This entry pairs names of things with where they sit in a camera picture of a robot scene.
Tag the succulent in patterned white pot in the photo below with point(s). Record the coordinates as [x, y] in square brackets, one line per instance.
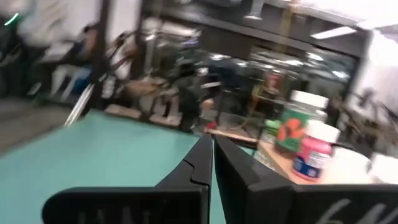
[273, 126]

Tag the red tape tag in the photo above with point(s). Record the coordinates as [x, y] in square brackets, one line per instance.
[211, 125]

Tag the pink-label white-capped bottle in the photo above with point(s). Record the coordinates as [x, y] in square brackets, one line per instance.
[314, 152]

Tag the person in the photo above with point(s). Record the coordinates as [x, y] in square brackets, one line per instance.
[88, 40]

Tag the silver aluminium extrusion bar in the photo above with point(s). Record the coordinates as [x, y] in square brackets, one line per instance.
[79, 104]

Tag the green table mat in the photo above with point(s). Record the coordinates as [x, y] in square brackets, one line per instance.
[93, 155]

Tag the green orange-fruit gummy bottle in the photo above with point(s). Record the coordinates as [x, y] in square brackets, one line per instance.
[292, 130]

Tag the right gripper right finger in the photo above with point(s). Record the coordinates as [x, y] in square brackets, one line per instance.
[242, 186]

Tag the wooden shelf with black legs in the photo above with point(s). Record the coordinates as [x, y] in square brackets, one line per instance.
[280, 161]

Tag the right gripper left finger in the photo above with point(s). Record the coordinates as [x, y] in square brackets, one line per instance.
[192, 174]

